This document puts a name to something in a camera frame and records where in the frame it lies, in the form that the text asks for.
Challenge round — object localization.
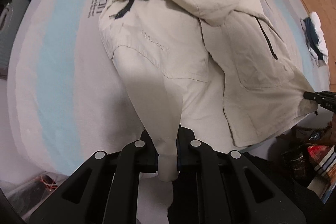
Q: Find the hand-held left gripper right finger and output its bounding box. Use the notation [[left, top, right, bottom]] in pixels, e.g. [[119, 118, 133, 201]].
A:
[[168, 127, 306, 224]]

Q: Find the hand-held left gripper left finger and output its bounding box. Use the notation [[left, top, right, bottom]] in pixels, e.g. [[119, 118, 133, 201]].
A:
[[29, 130, 160, 224]]

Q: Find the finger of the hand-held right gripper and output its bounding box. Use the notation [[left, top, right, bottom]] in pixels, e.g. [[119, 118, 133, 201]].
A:
[[315, 99, 336, 112], [303, 91, 336, 100]]

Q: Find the beige black hooded jacket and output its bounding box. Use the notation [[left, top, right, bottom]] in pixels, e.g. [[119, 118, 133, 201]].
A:
[[98, 0, 319, 182]]

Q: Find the red patterned bag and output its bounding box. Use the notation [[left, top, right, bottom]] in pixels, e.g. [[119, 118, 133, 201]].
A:
[[307, 145, 335, 165]]

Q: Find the orange black shoe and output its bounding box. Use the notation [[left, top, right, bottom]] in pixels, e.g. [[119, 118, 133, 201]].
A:
[[39, 174, 58, 191]]

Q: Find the folded white blue jacket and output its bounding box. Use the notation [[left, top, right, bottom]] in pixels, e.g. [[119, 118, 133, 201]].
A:
[[301, 12, 329, 67]]

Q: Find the striped white blue bag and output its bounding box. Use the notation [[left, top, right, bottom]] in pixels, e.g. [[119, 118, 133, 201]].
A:
[[307, 147, 336, 198]]

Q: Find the dark brown bag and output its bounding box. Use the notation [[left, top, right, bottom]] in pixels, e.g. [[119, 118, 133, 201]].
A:
[[281, 149, 315, 185]]

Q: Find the bed with striped sheet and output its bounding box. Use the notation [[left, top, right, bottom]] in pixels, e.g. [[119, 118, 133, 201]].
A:
[[7, 0, 332, 188]]

